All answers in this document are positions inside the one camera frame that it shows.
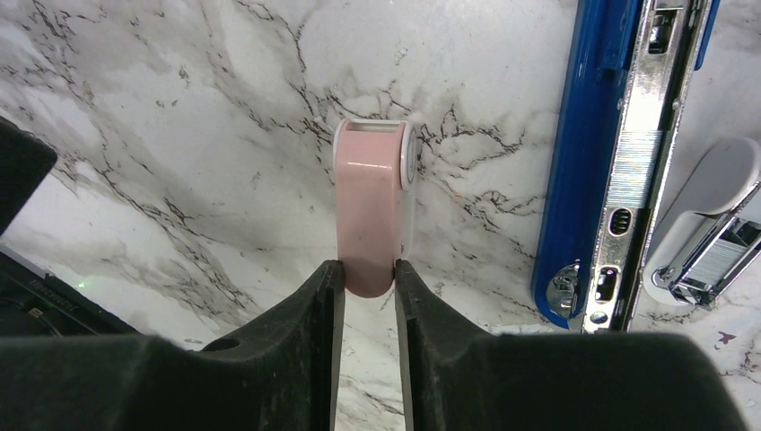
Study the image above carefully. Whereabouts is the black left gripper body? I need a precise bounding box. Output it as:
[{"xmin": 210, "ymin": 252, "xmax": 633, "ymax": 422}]
[{"xmin": 0, "ymin": 116, "xmax": 141, "ymax": 338}]

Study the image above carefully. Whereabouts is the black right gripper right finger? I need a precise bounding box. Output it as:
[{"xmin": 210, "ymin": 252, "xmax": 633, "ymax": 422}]
[{"xmin": 395, "ymin": 260, "xmax": 746, "ymax": 430}]

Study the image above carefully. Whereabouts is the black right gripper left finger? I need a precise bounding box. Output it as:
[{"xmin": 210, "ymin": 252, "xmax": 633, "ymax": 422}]
[{"xmin": 1, "ymin": 260, "xmax": 345, "ymax": 430}]

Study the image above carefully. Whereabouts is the small pink stapler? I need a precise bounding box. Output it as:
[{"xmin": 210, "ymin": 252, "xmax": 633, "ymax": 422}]
[{"xmin": 332, "ymin": 119, "xmax": 420, "ymax": 298}]

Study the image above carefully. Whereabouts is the blue stapler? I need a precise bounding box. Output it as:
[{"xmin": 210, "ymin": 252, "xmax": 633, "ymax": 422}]
[{"xmin": 530, "ymin": 0, "xmax": 719, "ymax": 333}]

